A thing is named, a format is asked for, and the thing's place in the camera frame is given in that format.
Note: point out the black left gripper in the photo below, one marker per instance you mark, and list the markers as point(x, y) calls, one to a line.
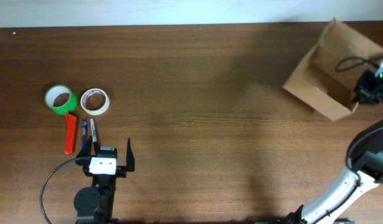
point(121, 170)

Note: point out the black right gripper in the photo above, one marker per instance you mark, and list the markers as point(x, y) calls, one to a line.
point(363, 91)

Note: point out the blue pen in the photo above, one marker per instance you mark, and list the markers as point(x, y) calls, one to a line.
point(84, 127)

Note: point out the brown cardboard box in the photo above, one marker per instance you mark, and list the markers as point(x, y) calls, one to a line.
point(315, 80)

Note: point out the red utility knife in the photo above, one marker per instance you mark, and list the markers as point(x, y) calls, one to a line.
point(71, 121)

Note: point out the white masking tape roll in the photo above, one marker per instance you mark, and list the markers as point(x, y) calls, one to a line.
point(89, 93)

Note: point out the green tape roll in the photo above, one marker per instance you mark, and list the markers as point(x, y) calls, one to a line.
point(57, 90)

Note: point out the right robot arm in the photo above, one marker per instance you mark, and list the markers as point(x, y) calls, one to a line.
point(363, 172)

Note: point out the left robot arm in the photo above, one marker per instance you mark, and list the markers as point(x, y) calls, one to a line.
point(94, 204)

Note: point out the black marker pen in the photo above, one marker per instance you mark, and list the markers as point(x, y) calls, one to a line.
point(94, 136)

